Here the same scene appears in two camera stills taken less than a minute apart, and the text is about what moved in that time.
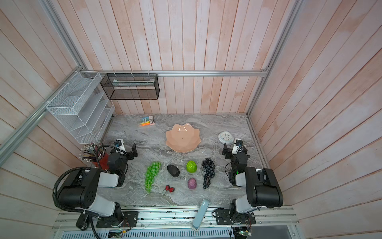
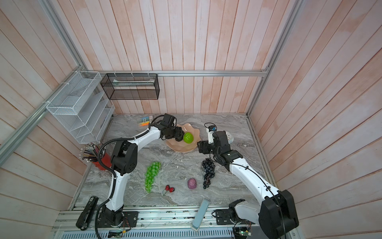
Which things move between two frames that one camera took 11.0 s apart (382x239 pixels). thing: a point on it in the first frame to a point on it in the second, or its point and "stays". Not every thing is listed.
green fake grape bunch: x=151 y=171 stays
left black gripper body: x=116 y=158 to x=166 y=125
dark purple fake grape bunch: x=209 y=168 stays
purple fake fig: x=192 y=183 stays
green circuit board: x=115 y=234 stays
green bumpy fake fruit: x=191 y=167 to x=188 y=138
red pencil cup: x=104 y=162 stays
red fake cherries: x=167 y=188 stays
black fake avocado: x=173 y=170 to x=179 y=134
